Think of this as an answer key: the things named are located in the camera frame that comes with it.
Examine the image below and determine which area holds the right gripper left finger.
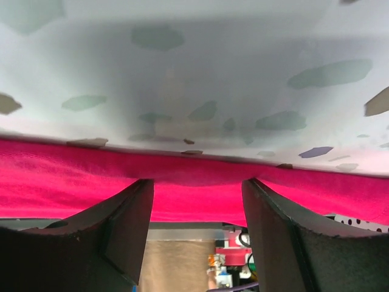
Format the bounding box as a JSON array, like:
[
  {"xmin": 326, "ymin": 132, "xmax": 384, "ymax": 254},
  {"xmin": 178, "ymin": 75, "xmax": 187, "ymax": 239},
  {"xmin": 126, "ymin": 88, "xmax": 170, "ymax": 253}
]
[{"xmin": 1, "ymin": 179, "xmax": 154, "ymax": 291}]

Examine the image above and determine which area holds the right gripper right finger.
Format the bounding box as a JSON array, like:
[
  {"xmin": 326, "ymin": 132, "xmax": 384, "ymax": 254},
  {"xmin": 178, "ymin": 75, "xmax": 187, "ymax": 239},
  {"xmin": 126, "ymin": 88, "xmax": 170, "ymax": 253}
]
[{"xmin": 241, "ymin": 179, "xmax": 388, "ymax": 292}]

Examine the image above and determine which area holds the pink t shirt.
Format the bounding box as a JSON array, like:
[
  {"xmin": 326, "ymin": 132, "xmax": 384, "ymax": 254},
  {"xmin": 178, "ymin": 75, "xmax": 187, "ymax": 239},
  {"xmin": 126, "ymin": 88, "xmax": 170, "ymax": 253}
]
[{"xmin": 1, "ymin": 140, "xmax": 388, "ymax": 225}]

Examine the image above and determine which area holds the white laundry basket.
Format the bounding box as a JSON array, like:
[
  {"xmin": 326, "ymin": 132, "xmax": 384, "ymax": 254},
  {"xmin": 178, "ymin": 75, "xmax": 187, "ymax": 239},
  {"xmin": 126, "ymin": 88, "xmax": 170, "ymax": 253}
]
[{"xmin": 330, "ymin": 214, "xmax": 388, "ymax": 234}]

